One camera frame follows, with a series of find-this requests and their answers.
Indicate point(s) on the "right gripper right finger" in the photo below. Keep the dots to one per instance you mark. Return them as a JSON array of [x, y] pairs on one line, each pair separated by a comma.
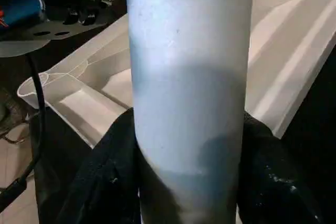
[[278, 182]]

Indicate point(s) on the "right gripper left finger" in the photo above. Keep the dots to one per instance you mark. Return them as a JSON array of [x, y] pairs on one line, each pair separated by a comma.
[[105, 182]]

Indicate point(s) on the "white plastic table leg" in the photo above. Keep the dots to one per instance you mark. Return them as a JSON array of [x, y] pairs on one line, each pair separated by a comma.
[[189, 77]]

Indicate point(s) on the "white plastic table top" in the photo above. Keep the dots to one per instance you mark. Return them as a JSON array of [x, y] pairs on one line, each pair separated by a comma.
[[294, 35]]

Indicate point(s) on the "black table mat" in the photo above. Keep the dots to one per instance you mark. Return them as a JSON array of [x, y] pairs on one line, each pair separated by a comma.
[[315, 145]]

